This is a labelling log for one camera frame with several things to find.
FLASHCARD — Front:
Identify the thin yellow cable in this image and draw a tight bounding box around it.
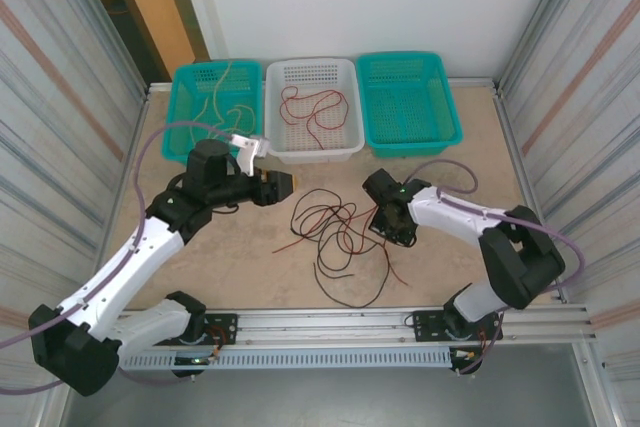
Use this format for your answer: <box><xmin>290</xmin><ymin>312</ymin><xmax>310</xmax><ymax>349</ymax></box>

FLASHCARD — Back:
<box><xmin>212</xmin><ymin>60</ymin><xmax>257</xmax><ymax>141</ymax></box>
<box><xmin>188</xmin><ymin>96</ymin><xmax>221</xmax><ymax>146</ymax></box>

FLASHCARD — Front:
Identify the teal plastic basket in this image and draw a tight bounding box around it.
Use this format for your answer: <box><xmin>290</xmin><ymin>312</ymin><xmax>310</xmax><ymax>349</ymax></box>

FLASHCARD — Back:
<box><xmin>159</xmin><ymin>59</ymin><xmax>265</xmax><ymax>168</ymax></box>
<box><xmin>355</xmin><ymin>50</ymin><xmax>464</xmax><ymax>159</ymax></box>

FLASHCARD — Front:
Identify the white plastic basket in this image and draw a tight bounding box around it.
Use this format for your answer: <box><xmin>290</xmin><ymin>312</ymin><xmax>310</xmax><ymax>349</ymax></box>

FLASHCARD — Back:
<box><xmin>263</xmin><ymin>57</ymin><xmax>365</xmax><ymax>166</ymax></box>

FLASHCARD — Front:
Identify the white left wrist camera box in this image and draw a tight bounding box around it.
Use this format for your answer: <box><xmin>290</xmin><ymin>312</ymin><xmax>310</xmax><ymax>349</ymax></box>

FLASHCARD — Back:
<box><xmin>230</xmin><ymin>133</ymin><xmax>272</xmax><ymax>177</ymax></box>

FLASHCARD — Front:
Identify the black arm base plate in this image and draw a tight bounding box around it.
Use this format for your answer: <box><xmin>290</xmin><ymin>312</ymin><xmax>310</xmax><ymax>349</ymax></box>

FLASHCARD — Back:
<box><xmin>202</xmin><ymin>313</ymin><xmax>239</xmax><ymax>346</ymax></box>
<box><xmin>412</xmin><ymin>309</ymin><xmax>504</xmax><ymax>343</ymax></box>

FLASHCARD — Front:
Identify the aluminium table frame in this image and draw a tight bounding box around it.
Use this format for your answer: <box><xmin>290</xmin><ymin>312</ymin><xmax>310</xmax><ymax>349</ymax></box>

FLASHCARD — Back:
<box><xmin>119</xmin><ymin>77</ymin><xmax>601</xmax><ymax>348</ymax></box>

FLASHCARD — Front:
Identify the grey slotted cable duct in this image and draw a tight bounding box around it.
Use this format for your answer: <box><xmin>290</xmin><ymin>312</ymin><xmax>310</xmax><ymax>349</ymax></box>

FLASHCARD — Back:
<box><xmin>119</xmin><ymin>346</ymin><xmax>454</xmax><ymax>371</ymax></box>

